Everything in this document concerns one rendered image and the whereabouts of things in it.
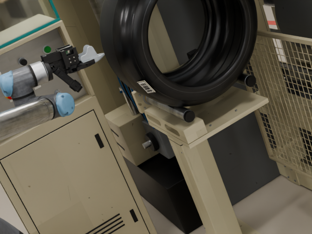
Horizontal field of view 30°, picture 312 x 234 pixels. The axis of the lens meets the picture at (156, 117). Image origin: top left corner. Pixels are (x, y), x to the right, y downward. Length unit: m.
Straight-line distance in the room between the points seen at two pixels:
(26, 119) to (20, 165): 0.93
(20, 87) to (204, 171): 1.05
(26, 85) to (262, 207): 1.58
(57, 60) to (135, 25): 0.28
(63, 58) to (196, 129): 0.55
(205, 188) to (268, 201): 0.52
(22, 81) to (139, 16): 0.43
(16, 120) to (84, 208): 1.18
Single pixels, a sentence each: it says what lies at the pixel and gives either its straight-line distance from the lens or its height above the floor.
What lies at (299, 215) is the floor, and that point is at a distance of 2.95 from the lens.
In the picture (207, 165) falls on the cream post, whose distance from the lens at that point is 2.64.
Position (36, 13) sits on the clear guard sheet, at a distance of 2.57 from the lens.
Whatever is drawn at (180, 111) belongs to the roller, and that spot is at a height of 0.92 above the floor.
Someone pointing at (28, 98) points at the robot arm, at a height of 1.21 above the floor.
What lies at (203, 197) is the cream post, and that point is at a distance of 2.69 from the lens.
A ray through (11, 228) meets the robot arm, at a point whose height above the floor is 1.28.
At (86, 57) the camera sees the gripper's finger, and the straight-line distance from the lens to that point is 1.99.
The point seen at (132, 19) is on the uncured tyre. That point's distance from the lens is 1.94.
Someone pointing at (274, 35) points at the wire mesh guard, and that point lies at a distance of 2.29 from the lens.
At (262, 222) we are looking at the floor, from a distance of 2.98.
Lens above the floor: 1.76
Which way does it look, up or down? 23 degrees down
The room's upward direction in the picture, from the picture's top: 22 degrees counter-clockwise
